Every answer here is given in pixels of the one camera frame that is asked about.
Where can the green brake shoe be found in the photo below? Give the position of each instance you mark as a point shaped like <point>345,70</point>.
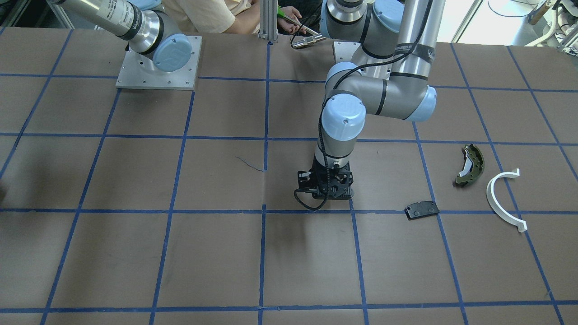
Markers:
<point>474,165</point>

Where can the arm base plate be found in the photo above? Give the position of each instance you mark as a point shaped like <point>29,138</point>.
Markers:
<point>139,73</point>
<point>353,52</point>

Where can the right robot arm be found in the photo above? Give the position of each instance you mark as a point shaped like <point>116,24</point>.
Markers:
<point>144,24</point>

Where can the silver handheld tool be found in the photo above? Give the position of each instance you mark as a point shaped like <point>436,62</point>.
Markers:
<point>307,41</point>

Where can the black brake pad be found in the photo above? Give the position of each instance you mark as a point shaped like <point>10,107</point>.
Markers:
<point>421,209</point>

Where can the aluminium frame post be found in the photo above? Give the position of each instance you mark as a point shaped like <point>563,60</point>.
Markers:
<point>268,21</point>

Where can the seated person beige shirt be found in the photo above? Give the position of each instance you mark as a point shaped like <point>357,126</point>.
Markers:
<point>215,16</point>

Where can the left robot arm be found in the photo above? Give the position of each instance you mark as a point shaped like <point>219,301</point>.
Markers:
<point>403,33</point>

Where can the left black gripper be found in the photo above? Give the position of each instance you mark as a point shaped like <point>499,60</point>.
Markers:
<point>303,179</point>

